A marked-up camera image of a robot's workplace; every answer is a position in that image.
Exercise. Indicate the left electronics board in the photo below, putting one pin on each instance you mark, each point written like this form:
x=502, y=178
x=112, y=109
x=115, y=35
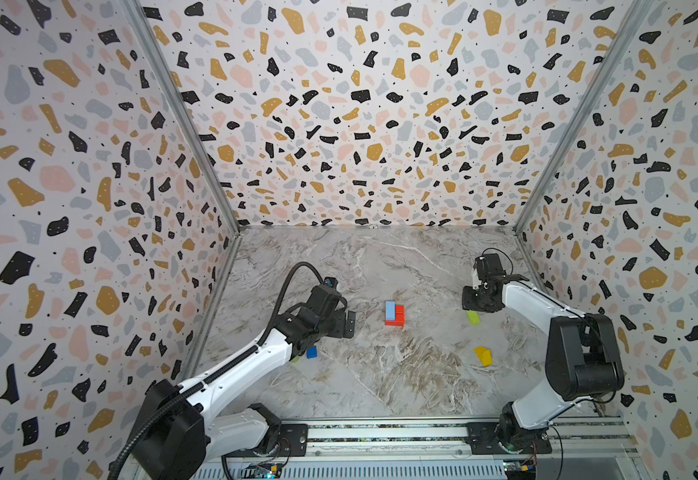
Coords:
x=262, y=471

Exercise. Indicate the light blue block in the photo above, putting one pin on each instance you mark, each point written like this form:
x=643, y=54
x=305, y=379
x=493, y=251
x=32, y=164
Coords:
x=390, y=311

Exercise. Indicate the corner aluminium profile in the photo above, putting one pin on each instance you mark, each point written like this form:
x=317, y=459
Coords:
x=633, y=18
x=158, y=28

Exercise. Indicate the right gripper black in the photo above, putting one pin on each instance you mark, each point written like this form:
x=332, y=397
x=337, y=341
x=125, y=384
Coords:
x=476, y=297

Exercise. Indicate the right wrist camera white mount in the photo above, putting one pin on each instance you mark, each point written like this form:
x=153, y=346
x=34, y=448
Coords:
x=476, y=282

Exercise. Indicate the aluminium mounting rail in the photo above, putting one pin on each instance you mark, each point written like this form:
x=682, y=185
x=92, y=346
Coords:
x=436, y=448

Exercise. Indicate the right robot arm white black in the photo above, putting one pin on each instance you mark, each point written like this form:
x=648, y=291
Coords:
x=582, y=359

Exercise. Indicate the electronics board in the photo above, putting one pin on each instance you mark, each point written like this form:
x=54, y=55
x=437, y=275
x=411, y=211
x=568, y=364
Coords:
x=519, y=470
x=262, y=471

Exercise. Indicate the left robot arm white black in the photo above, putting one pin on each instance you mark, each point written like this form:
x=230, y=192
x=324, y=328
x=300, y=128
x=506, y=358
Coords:
x=180, y=426

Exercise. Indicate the red block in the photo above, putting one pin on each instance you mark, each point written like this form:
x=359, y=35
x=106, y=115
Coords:
x=396, y=322
x=399, y=313

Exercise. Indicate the yellow wedge block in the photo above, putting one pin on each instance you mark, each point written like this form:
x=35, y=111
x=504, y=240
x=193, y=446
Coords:
x=484, y=355

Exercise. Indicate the right electronics board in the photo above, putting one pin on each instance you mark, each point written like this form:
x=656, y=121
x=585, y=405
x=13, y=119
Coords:
x=519, y=470

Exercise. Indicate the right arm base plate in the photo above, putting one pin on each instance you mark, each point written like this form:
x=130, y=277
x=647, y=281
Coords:
x=496, y=438

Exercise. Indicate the right corner aluminium profile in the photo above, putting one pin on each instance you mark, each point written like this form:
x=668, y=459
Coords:
x=633, y=18

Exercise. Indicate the left corner aluminium profile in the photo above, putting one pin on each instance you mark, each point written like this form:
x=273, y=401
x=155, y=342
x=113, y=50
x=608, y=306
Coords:
x=158, y=28

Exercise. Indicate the small blue cube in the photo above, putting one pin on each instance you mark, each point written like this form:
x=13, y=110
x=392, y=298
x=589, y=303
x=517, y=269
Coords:
x=311, y=351

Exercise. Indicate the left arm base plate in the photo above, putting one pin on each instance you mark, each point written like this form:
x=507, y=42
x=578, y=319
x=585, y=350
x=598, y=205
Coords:
x=287, y=439

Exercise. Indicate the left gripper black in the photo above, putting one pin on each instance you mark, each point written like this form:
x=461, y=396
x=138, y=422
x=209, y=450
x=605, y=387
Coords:
x=338, y=330

